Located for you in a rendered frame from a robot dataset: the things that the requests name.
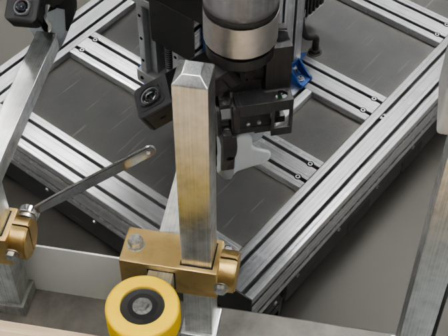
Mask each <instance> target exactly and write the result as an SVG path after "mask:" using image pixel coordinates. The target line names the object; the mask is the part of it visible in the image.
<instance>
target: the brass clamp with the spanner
mask: <svg viewBox="0 0 448 336"><path fill-rule="evenodd" d="M9 210H10V214H9V216H8V218H7V221H6V224H5V226H4V228H3V231H2V233H1V235H0V263H2V264H7V265H12V264H13V262H15V261H16V260H17V259H24V260H28V259H29V258H30V257H31V256H32V254H33V252H34V250H35V246H36V243H37V234H38V228H37V222H36V220H34V219H32V218H27V217H20V214H19V210H18V209H16V208H11V207H9Z"/></svg>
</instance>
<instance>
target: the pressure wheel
mask: <svg viewBox="0 0 448 336"><path fill-rule="evenodd" d="M105 318H106V322H107V329H108V332H109V335H110V336H176V335H177V334H178V332H179V329H180V326H181V309H180V301H179V297H178V295H177V293H176V291H175V290H174V288H173V287H172V286H171V285H170V284H168V282H166V281H164V280H162V279H160V278H158V277H154V276H149V275H139V276H134V277H130V278H128V279H126V280H124V281H122V282H120V283H119V284H118V285H116V286H115V287H114V288H113V289H112V291H111V292H110V294H109V295H108V297H107V300H106V303H105Z"/></svg>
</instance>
